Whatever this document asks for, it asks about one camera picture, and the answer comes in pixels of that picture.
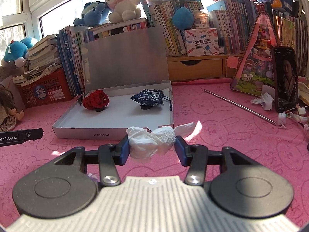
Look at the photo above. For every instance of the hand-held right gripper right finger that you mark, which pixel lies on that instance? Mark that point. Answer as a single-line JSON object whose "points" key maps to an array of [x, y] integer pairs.
{"points": [[179, 149]]}

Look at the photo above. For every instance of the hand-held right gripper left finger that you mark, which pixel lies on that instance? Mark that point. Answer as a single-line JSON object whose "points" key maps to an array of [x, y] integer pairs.
{"points": [[124, 149]]}

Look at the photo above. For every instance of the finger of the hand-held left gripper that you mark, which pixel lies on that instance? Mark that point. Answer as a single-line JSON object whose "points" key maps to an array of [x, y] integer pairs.
{"points": [[33, 134]]}

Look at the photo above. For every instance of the white tissue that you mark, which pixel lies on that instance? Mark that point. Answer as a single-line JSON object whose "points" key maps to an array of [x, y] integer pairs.
{"points": [[149, 145]]}

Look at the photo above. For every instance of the red crochet pouch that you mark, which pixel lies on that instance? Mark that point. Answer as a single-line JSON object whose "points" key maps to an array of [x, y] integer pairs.
{"points": [[96, 99]]}

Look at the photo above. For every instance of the silver cardboard box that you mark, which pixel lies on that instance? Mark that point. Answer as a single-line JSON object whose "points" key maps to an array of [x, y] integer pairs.
{"points": [[125, 53]]}

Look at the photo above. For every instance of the brown-haired baby doll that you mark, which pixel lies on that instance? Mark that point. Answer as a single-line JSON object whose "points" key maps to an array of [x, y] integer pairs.
{"points": [[7, 116]]}

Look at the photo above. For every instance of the pink rabbit print blanket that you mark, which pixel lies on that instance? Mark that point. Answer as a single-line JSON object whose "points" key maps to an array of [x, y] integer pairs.
{"points": [[217, 135]]}

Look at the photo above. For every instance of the red plastic crate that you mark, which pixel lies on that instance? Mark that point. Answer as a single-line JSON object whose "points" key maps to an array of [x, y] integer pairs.
{"points": [[53, 89]]}

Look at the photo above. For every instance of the black binder clip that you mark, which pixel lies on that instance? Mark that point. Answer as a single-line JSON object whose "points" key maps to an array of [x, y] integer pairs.
{"points": [[79, 100]]}

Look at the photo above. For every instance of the thin metal rod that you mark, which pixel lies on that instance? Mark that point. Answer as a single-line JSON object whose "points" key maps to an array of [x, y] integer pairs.
{"points": [[240, 107]]}

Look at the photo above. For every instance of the messy stack of books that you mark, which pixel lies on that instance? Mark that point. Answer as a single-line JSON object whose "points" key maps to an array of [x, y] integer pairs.
{"points": [[41, 55]]}

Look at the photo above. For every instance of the row of blue books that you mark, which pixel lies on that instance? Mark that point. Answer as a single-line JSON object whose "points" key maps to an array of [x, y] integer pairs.
{"points": [[70, 60]]}

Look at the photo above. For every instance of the wooden drawer unit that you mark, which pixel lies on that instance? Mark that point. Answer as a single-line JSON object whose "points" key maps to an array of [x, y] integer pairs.
{"points": [[193, 67]]}

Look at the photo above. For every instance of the blue white cat plush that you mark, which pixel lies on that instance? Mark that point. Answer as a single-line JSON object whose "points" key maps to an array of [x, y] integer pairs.
{"points": [[14, 50]]}

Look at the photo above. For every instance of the white paper origami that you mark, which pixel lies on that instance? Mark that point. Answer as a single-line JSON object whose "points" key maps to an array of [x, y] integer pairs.
{"points": [[266, 99]]}

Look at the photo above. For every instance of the pink sticky note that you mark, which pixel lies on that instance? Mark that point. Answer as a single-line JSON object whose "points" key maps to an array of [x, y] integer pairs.
{"points": [[233, 62]]}

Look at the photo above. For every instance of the small white paper carton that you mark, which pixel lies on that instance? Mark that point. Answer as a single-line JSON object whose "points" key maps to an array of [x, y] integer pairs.
{"points": [[282, 119]]}

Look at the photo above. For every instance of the pink triangular picture book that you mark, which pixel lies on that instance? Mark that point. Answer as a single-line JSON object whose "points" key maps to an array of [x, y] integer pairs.
{"points": [[256, 72]]}

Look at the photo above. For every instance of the white label printer box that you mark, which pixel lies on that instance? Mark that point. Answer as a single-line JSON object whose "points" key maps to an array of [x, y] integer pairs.
{"points": [[201, 42]]}

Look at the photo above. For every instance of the small dark bottle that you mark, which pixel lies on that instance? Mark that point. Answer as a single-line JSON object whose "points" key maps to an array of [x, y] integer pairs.
{"points": [[222, 46]]}

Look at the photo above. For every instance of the flat stack of books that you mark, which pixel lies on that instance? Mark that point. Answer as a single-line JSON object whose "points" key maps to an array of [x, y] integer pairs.
{"points": [[125, 27]]}

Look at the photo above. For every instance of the row of upright books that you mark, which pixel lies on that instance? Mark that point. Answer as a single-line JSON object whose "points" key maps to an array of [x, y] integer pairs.
{"points": [[169, 24]]}

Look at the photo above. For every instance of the black smartphone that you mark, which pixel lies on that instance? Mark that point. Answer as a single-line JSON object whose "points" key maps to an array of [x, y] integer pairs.
{"points": [[287, 77]]}

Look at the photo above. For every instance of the blue fuzzy ball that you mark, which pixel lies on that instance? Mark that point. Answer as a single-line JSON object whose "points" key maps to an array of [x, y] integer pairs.
{"points": [[182, 18]]}

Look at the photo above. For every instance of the clear round jar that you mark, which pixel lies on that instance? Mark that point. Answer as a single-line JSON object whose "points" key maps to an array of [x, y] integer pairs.
{"points": [[201, 19]]}

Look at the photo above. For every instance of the blue bear plush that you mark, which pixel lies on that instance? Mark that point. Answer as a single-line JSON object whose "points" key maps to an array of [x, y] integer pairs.
{"points": [[93, 13]]}

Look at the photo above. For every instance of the pink white sheep plush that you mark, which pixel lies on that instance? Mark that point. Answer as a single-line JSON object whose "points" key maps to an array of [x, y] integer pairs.
{"points": [[123, 7]]}

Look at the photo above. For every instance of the gold foil bag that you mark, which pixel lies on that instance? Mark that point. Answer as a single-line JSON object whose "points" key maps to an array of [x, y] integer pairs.
{"points": [[287, 29]]}

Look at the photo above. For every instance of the white window frame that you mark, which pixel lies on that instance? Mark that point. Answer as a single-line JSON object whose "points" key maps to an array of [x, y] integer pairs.
{"points": [[33, 7]]}

